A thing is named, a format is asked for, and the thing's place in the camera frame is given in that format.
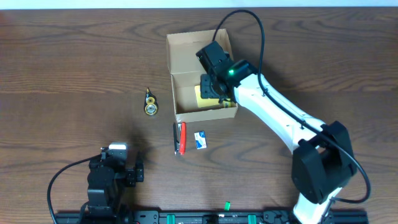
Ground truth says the red and black stapler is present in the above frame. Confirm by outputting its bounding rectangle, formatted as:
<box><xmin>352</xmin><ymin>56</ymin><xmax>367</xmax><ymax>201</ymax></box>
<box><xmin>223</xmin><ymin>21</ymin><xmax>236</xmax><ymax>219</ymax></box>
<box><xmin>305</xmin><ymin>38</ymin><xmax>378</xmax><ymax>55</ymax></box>
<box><xmin>173</xmin><ymin>122</ymin><xmax>187</xmax><ymax>156</ymax></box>

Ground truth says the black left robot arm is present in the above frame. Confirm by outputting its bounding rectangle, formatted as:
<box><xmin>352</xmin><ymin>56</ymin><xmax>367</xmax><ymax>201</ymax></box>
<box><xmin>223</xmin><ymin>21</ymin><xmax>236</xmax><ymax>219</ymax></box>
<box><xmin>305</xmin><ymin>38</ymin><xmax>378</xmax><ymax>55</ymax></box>
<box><xmin>86</xmin><ymin>156</ymin><xmax>144</xmax><ymax>223</ymax></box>

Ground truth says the blue white staples box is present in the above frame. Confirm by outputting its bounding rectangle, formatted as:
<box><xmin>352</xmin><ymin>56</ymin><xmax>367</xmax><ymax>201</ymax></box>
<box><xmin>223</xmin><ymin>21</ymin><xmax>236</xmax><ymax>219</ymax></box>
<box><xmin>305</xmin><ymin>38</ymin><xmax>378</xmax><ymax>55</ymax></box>
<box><xmin>194</xmin><ymin>131</ymin><xmax>207</xmax><ymax>149</ymax></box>

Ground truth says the yellow sticky note pad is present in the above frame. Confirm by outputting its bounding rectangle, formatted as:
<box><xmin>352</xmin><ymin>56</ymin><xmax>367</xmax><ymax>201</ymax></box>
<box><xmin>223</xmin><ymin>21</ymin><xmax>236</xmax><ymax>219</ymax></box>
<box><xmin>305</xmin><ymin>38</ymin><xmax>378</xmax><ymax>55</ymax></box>
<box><xmin>194</xmin><ymin>85</ymin><xmax>224</xmax><ymax>108</ymax></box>

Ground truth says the yellow correction tape dispenser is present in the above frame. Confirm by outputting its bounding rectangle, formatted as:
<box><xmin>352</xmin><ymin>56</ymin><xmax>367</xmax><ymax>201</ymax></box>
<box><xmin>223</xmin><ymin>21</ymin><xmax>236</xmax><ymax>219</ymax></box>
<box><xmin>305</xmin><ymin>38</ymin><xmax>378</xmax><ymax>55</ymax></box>
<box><xmin>144</xmin><ymin>88</ymin><xmax>159</xmax><ymax>116</ymax></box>

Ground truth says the black mounting rail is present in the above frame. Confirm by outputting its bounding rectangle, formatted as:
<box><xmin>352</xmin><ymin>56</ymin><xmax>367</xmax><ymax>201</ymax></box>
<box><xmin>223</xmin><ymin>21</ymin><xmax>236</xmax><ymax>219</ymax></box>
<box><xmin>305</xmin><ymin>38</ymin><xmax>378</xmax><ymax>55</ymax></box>
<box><xmin>54</xmin><ymin>208</ymin><xmax>369</xmax><ymax>224</ymax></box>

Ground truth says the cardboard box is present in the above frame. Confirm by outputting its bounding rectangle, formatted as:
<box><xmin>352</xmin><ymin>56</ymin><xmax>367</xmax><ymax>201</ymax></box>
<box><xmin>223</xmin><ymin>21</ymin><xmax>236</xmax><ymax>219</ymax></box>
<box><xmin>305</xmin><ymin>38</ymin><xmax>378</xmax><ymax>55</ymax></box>
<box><xmin>166</xmin><ymin>30</ymin><xmax>238</xmax><ymax>123</ymax></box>

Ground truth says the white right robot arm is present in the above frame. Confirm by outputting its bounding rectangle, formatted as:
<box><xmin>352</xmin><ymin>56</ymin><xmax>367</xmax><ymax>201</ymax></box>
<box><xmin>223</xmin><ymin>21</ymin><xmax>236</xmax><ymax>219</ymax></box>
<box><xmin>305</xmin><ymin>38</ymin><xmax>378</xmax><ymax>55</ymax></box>
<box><xmin>198</xmin><ymin>57</ymin><xmax>359</xmax><ymax>223</ymax></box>

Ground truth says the yellow highlighter marker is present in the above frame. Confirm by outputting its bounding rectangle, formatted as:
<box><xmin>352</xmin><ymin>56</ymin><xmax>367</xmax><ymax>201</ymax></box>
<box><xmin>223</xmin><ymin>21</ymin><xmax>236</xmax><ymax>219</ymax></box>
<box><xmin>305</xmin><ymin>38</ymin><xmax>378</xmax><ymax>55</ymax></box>
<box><xmin>222</xmin><ymin>99</ymin><xmax>236</xmax><ymax>108</ymax></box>

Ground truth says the small green block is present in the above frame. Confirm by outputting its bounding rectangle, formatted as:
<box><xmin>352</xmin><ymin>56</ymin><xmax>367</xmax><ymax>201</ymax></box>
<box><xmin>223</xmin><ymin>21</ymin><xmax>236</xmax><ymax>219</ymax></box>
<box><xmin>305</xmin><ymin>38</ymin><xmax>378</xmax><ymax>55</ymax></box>
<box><xmin>224</xmin><ymin>202</ymin><xmax>231</xmax><ymax>211</ymax></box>

